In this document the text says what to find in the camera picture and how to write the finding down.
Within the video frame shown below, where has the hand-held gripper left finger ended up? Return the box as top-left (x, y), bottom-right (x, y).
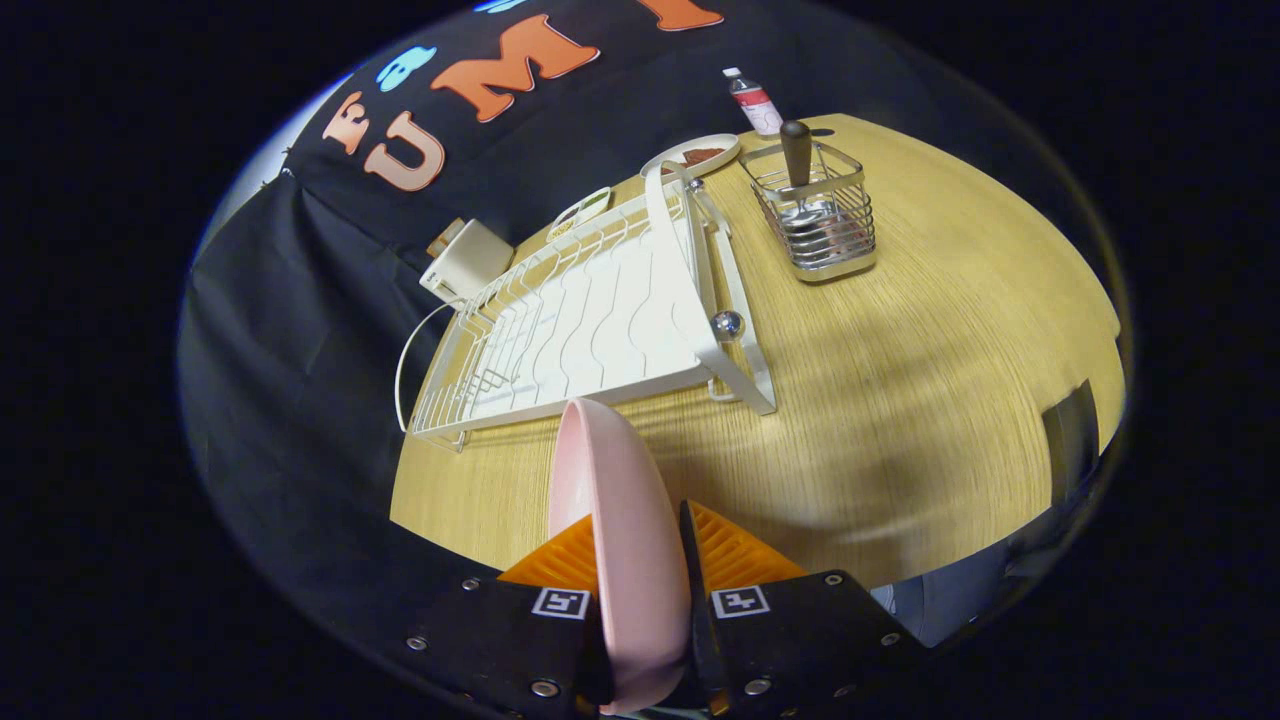
top-left (400, 513), bottom-right (613, 720)

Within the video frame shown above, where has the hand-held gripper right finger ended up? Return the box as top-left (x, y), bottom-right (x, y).
top-left (680, 500), bottom-right (926, 720)

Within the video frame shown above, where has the pink plate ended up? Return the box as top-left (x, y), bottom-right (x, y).
top-left (548, 397), bottom-right (693, 715)

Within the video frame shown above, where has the white wire dish rack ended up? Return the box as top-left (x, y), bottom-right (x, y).
top-left (395, 160), bottom-right (778, 453)

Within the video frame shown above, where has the metal wire basket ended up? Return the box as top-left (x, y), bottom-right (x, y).
top-left (738, 138), bottom-right (878, 284)

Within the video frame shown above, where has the dark handle metal spoon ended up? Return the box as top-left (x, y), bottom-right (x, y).
top-left (779, 119), bottom-right (831, 236)

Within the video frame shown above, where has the white round dish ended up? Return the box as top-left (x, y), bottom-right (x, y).
top-left (640, 133), bottom-right (742, 181)

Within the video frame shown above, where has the white divided condiment tray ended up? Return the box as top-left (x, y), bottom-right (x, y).
top-left (547, 186), bottom-right (613, 241)

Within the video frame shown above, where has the white toaster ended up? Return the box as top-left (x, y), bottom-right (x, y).
top-left (420, 218), bottom-right (516, 304)

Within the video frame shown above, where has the black backdrop cloth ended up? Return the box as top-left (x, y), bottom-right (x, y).
top-left (178, 0), bottom-right (961, 691)

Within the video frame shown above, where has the dark grey block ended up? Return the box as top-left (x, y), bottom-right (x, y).
top-left (1042, 378), bottom-right (1101, 506)

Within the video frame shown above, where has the red label water bottle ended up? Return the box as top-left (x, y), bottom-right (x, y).
top-left (722, 67), bottom-right (784, 137)

